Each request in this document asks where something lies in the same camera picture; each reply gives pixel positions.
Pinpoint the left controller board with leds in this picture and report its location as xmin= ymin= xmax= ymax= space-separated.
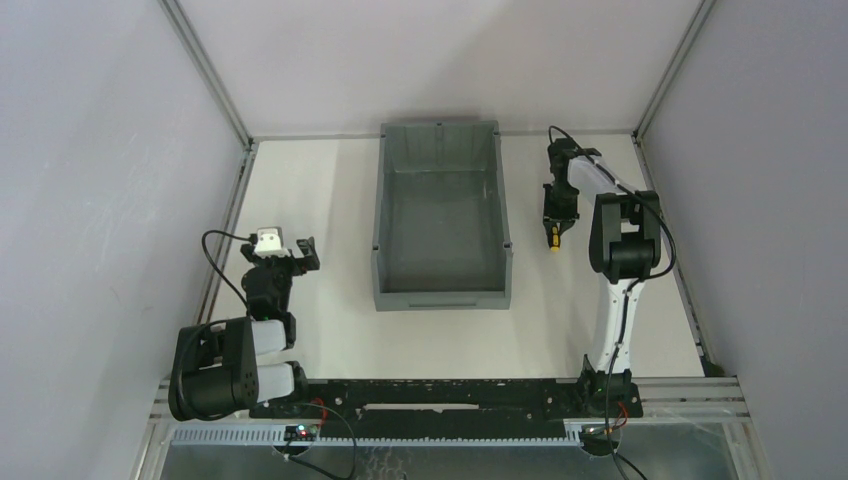
xmin=283 ymin=424 xmax=320 ymax=443

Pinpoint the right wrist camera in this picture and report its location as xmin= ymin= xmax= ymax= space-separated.
xmin=547 ymin=137 xmax=580 ymax=183

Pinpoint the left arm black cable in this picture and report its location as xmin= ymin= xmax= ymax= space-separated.
xmin=201 ymin=229 xmax=257 ymax=313

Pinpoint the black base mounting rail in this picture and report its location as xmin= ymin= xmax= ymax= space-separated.
xmin=249 ymin=378 xmax=644 ymax=438

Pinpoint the grey plastic storage bin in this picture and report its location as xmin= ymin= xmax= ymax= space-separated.
xmin=371 ymin=119 xmax=514 ymax=311

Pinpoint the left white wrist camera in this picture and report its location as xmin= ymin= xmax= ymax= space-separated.
xmin=252 ymin=226 xmax=291 ymax=258

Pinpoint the right controller board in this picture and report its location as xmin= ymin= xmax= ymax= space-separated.
xmin=579 ymin=425 xmax=620 ymax=448

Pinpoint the white slotted cable duct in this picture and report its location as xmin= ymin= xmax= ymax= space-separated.
xmin=171 ymin=424 xmax=583 ymax=447

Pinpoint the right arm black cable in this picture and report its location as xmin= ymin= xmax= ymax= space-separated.
xmin=547 ymin=125 xmax=678 ymax=480

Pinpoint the yellow black handled screwdriver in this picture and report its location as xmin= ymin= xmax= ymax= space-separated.
xmin=548 ymin=226 xmax=560 ymax=252

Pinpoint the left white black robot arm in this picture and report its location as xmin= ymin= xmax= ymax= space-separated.
xmin=168 ymin=229 xmax=320 ymax=421

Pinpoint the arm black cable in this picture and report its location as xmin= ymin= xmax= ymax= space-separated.
xmin=547 ymin=125 xmax=678 ymax=480
xmin=201 ymin=229 xmax=257 ymax=313

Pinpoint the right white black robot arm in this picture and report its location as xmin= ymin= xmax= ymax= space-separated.
xmin=542 ymin=142 xmax=662 ymax=416

